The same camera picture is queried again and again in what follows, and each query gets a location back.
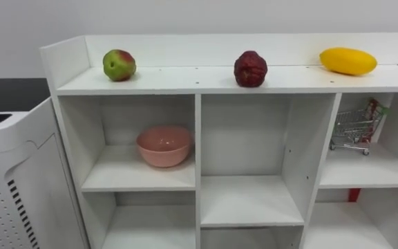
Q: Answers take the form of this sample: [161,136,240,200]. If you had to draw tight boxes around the red object behind shelf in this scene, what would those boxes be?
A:
[348,187,362,203]

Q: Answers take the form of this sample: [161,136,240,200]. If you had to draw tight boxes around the white air purifier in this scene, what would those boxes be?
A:
[0,97,90,249]

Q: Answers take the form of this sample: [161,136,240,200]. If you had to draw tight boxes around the green red apple soft toy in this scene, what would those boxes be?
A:
[102,48,138,82]

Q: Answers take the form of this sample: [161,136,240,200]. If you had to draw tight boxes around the small metal shopping cart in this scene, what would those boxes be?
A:
[329,98,390,156]

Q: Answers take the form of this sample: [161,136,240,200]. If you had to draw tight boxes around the pink bowl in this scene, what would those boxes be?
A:
[135,124,193,169]

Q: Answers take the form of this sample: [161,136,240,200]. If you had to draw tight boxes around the yellow mango soft toy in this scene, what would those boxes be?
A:
[319,47,378,77]

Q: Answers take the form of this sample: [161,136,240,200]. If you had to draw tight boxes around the white shelf unit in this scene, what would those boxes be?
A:
[39,32,398,249]

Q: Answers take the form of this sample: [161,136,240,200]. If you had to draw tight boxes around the dark red fruit soft toy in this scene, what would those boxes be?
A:
[233,50,269,88]

